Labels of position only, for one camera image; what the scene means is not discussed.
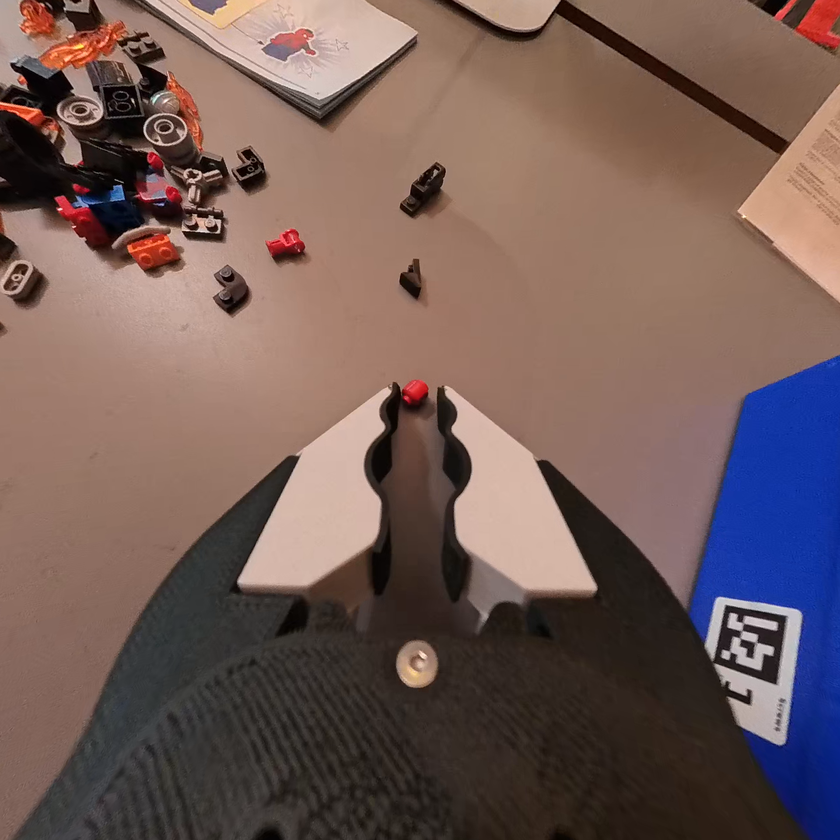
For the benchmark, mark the lego instruction booklet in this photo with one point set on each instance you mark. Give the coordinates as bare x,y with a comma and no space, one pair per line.
315,46

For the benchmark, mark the red lego minifigure head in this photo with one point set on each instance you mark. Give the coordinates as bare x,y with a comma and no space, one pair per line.
415,392

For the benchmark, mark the blue plastic bin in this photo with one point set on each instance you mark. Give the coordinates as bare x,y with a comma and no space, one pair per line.
787,492

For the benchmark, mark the black lego slope piece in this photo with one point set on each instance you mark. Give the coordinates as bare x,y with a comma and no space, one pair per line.
410,279

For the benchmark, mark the black curved lego piece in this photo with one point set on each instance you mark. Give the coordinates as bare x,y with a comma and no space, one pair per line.
229,289

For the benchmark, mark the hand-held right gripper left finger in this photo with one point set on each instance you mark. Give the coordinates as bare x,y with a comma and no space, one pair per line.
315,525

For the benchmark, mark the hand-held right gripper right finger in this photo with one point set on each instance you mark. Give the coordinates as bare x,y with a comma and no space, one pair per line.
518,525

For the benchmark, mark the red lego clip piece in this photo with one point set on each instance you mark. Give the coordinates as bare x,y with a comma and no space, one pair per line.
285,244

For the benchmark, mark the black lego clip brick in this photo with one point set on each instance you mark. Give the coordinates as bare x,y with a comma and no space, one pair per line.
423,187

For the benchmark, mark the pile of lego pieces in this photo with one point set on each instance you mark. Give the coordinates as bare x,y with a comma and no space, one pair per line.
121,102

